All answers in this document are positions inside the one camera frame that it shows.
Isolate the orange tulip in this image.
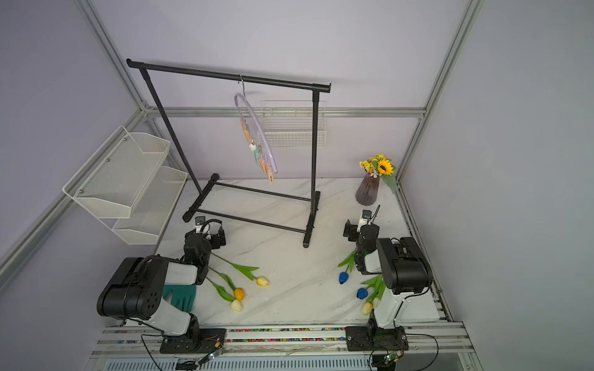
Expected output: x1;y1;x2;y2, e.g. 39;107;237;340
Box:
207;267;245;298

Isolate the pale yellow tulip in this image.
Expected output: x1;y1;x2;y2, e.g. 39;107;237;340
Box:
214;254;270;288

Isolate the purple clip hanger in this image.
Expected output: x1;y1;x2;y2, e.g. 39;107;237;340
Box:
234;75;278;185

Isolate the black clothes rack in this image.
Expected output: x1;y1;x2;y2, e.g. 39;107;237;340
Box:
126;59;331;248

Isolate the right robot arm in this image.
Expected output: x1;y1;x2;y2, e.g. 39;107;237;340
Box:
339;219;440;329

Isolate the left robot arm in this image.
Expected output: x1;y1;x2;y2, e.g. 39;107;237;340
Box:
97;219;226;339

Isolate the blue tulip upper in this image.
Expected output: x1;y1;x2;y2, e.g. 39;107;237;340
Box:
337;250;356;284

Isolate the blue tulip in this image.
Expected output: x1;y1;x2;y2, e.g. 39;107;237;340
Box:
356;275;383;301
337;250;356;284

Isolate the blue tulip lower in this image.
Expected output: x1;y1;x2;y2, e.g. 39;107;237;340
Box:
356;275;383;301

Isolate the sunflower bouquet in vase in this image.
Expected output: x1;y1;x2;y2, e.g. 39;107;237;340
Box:
355;154;398;207

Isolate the cream tulip right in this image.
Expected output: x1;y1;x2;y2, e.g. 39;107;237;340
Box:
361;279;386;315

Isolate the green work glove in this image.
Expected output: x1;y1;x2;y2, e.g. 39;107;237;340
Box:
162;285;196;313

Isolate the cream white tulip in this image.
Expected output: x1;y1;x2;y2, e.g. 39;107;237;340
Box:
207;278;244;313

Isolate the white mesh tiered shelf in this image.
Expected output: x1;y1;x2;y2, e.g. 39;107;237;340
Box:
63;126;188;245

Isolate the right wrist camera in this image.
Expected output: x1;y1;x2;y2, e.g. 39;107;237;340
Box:
359;210;373;227

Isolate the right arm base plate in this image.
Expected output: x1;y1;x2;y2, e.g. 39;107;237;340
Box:
345;326;409;352

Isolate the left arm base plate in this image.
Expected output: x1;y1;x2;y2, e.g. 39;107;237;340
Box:
159;328;227;354

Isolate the white wire wall basket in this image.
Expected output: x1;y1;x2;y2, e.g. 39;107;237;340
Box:
255;100;313;149

